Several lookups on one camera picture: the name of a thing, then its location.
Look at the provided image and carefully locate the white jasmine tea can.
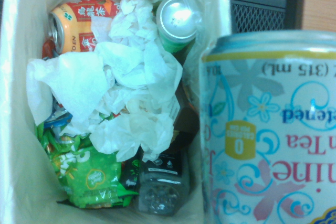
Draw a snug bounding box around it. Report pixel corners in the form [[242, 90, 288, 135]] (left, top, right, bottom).
[[201, 30, 336, 224]]

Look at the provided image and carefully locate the green drink can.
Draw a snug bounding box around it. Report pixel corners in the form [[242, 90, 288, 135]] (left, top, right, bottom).
[[156, 0, 202, 54]]

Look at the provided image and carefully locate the orange tea can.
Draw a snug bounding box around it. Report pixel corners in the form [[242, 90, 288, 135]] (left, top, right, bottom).
[[48, 0, 121, 54]]

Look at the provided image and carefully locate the white plastic trash bin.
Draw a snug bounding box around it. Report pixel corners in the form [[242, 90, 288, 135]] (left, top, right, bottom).
[[0, 0, 232, 224]]

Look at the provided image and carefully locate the crumpled white paper tissue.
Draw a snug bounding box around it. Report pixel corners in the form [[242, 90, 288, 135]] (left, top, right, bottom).
[[26, 0, 183, 163]]

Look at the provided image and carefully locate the dark plastic bottle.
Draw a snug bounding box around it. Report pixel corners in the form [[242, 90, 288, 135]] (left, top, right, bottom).
[[136, 87, 200, 216]]

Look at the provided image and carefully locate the black green snack packet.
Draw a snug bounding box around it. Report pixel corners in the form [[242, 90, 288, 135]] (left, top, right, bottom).
[[120, 153, 142, 190]]

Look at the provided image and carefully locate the green snack bag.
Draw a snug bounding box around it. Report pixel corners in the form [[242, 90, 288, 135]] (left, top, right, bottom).
[[35, 121, 139, 209]]

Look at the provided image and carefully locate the blue foil lid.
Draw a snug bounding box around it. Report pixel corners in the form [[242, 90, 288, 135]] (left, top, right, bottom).
[[43, 103, 73, 130]]

